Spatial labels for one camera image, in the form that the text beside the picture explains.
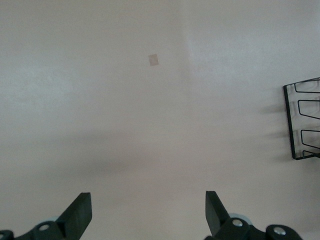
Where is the black wire cup holder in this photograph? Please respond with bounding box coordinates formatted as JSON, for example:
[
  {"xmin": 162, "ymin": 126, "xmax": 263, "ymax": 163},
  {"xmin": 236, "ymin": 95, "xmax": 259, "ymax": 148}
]
[{"xmin": 283, "ymin": 76, "xmax": 320, "ymax": 161}]

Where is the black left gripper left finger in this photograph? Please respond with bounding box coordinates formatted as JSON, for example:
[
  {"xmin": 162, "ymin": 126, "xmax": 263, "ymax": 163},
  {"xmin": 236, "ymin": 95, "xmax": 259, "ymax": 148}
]
[{"xmin": 0, "ymin": 192, "xmax": 93, "ymax": 240}]

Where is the small brown tape patch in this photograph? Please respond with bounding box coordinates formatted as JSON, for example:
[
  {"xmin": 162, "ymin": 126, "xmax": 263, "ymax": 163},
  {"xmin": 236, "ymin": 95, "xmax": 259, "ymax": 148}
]
[{"xmin": 147, "ymin": 53, "xmax": 160, "ymax": 68}]

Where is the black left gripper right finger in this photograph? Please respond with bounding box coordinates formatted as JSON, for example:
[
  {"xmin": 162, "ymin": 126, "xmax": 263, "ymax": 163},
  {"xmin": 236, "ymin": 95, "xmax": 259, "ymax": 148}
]
[{"xmin": 204, "ymin": 191, "xmax": 303, "ymax": 240}]

